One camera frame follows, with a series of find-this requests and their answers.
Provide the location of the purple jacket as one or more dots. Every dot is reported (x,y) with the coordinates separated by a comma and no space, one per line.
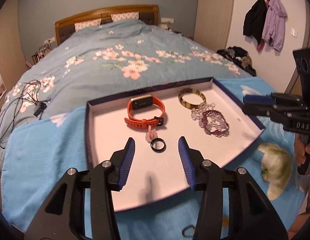
(275,22)

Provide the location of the pile of dark clothes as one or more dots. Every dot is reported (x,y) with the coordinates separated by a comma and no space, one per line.
(236,58)

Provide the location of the white light switch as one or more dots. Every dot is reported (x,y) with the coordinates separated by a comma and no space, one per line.
(294,32)

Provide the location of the patterned white pillow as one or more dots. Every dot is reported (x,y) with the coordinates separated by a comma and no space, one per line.
(125,17)
(87,25)

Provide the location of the grey framed door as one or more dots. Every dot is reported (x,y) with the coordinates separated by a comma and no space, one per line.
(308,30)

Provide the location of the tortoiseshell bangle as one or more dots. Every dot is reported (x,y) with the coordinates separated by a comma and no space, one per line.
(182,102)

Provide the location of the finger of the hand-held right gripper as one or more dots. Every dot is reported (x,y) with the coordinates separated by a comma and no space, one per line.
(257,99)
(257,109)

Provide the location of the orange smart watch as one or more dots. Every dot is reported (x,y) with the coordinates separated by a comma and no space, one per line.
(142,123)

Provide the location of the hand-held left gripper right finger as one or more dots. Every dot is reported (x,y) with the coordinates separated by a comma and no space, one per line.
(187,162)

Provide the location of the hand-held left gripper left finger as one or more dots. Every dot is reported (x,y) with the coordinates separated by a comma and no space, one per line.
(127,160)

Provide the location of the black jacket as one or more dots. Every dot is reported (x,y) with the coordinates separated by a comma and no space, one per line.
(253,20)

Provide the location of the bedside bottles and clutter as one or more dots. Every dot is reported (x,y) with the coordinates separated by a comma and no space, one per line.
(42,53)

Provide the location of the dark blue box lid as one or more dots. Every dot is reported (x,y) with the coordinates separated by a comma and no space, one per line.
(112,135)

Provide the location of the person's right hand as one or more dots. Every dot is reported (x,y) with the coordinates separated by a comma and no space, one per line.
(298,150)

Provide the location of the white wall socket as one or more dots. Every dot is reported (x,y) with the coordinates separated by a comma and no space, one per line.
(49,40)
(167,20)

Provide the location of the floral blue duvet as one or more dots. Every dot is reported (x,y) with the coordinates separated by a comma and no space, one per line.
(99,67)

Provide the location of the wooden bed headboard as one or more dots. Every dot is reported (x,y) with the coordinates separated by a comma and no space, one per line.
(77,17)

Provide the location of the light blue printed blanket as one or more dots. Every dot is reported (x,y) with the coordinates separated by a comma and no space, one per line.
(49,160)

